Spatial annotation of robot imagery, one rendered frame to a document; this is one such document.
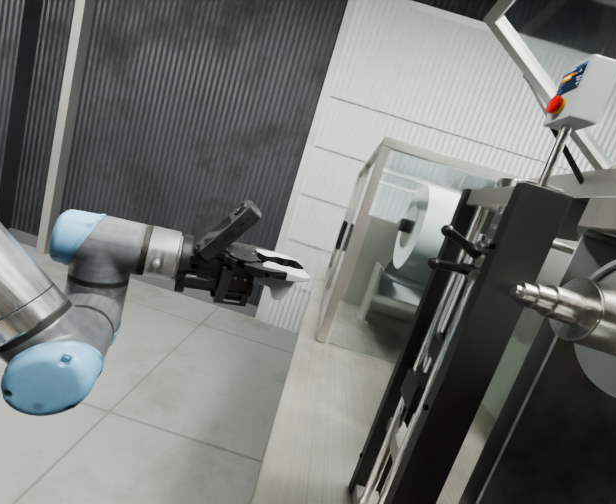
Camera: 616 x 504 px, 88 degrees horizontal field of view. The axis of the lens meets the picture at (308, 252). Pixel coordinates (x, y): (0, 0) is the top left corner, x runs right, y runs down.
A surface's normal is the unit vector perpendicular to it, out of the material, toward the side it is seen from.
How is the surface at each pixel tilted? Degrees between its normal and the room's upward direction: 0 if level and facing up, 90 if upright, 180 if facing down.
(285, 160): 90
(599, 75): 90
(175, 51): 90
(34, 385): 90
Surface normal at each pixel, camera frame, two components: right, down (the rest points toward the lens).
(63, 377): 0.35, 0.28
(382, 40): -0.07, 0.16
